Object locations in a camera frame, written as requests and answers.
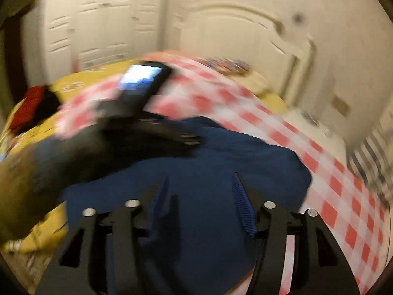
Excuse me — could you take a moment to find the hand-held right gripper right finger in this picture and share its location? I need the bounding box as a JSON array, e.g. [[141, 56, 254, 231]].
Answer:
[[230, 172, 360, 295]]

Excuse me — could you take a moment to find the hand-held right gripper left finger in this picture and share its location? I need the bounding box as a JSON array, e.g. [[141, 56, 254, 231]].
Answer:
[[35, 177, 170, 295]]

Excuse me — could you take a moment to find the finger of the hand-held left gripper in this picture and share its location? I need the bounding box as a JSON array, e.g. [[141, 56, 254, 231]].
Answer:
[[135, 117, 202, 158]]

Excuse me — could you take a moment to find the navy blue puffer jacket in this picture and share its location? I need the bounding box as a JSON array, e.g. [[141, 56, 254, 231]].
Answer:
[[63, 115, 312, 295]]

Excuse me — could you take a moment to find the person's left hand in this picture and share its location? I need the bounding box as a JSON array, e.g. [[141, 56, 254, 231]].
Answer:
[[34, 124, 139, 188]]

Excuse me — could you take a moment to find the yellow printed bedsheet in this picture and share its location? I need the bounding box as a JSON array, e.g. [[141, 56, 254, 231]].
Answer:
[[0, 60, 140, 286]]

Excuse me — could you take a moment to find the red white checked bedsheet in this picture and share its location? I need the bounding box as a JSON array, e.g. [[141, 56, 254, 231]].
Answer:
[[55, 51, 387, 295]]

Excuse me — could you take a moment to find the white wardrobe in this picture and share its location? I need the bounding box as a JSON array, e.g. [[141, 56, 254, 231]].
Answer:
[[21, 0, 166, 71]]

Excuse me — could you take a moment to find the dark cloth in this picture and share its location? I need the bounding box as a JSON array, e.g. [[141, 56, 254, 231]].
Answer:
[[32, 86, 64, 124]]

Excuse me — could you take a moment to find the round patterned pillow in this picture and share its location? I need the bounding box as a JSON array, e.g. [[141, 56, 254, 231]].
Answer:
[[204, 56, 251, 75]]

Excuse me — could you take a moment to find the white nightstand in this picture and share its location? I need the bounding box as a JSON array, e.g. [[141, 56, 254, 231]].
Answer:
[[290, 109, 347, 160]]

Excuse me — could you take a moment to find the yellow cloth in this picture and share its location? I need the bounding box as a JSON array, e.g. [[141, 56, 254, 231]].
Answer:
[[261, 88, 290, 114]]

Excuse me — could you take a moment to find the red cloth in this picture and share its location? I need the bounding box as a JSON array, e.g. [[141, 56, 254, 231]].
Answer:
[[11, 85, 46, 134]]

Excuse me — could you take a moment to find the white wooden headboard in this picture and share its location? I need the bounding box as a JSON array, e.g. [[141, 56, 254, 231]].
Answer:
[[173, 1, 317, 105]]

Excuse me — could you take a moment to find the cream striped printed curtain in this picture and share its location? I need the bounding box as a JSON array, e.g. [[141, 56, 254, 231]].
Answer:
[[348, 104, 393, 199]]

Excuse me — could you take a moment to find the beige wall socket panel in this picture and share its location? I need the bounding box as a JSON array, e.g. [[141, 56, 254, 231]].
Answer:
[[332, 96, 352, 117]]

